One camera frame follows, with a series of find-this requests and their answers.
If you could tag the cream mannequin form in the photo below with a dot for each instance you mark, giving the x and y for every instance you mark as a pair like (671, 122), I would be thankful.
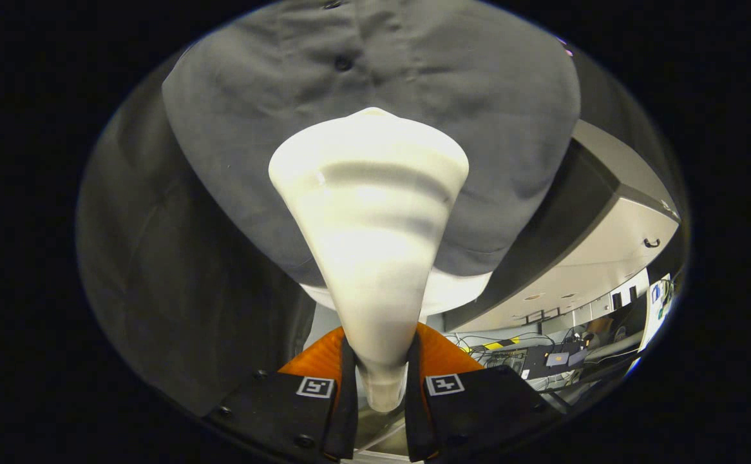
(459, 293)

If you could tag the grey electronics box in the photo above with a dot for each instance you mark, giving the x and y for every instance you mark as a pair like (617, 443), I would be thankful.
(557, 359)

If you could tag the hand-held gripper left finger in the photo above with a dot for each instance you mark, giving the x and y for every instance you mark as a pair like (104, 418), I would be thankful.
(348, 399)

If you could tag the grey cabinet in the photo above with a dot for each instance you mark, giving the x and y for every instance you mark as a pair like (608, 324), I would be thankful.
(594, 258)

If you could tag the white desk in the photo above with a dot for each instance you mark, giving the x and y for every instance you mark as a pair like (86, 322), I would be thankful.
(654, 316)

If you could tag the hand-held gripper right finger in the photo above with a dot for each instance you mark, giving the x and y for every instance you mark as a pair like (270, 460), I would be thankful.
(413, 399)

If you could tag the grey button shirt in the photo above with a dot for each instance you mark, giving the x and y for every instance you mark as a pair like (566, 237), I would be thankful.
(511, 129)

